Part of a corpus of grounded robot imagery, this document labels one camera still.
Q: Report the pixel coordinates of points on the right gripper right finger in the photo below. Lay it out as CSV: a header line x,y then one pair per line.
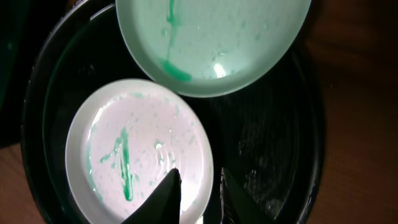
x,y
237,207

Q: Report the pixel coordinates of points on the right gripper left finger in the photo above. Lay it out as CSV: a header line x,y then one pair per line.
x,y
162,205

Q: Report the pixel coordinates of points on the white plate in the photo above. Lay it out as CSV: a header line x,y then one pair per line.
x,y
124,139

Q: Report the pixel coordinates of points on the round black tray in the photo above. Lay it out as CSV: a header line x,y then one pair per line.
x,y
270,135

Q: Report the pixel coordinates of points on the mint plate at back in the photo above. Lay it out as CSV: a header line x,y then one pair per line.
x,y
206,48

